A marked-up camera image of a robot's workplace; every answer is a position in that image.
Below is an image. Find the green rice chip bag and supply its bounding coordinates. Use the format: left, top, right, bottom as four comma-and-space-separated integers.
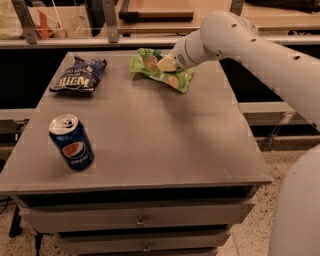
129, 48, 194, 93

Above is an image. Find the drawer with knob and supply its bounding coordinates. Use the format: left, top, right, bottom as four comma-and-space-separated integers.
56, 230, 230, 255
21, 199, 254, 233

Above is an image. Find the upper drawer with knob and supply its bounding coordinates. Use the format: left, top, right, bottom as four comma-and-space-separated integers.
21, 199, 254, 233

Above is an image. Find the wooden tray on shelf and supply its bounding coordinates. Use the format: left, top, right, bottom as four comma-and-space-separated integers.
118, 0, 194, 22

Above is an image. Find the lower drawer with knob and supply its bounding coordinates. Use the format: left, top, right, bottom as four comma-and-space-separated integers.
56, 230, 230, 255

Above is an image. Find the grey drawer cabinet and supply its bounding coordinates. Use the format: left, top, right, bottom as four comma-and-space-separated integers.
0, 51, 271, 256

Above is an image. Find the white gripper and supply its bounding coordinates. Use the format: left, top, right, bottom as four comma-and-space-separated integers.
157, 30, 214, 72

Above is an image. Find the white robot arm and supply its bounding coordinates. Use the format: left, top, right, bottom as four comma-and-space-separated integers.
157, 11, 320, 256

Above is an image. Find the blue Kettle chip bag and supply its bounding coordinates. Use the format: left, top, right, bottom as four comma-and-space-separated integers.
49, 56, 107, 92

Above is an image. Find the blue Pepsi can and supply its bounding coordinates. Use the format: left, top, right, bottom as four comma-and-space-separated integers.
49, 114, 94, 170

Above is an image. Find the orange white plastic bag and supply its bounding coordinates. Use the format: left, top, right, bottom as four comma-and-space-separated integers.
0, 0, 67, 39

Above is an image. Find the metal shelf rail frame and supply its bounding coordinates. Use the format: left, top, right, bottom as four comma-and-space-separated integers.
0, 0, 320, 49

